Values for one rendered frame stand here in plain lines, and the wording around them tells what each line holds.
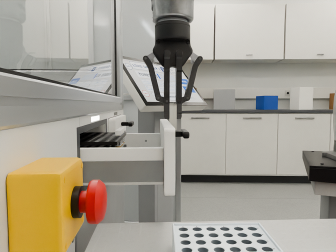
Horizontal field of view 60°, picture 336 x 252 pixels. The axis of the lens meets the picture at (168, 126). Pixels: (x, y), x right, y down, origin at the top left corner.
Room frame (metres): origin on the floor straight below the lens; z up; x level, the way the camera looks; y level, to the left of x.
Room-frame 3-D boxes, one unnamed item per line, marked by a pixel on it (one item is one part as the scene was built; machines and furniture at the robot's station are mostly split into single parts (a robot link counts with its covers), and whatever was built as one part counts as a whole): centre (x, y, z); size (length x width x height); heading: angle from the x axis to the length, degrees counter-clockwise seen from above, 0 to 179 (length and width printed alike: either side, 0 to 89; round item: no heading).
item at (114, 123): (0.91, 0.15, 0.87); 0.29 x 0.02 x 0.11; 3
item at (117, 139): (0.59, 0.10, 0.90); 0.18 x 0.02 x 0.01; 3
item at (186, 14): (0.63, -0.01, 1.16); 0.09 x 0.09 x 0.06
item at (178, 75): (0.63, -0.02, 1.02); 0.04 x 0.01 x 0.11; 3
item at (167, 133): (0.60, 0.00, 0.87); 0.29 x 0.02 x 0.11; 3
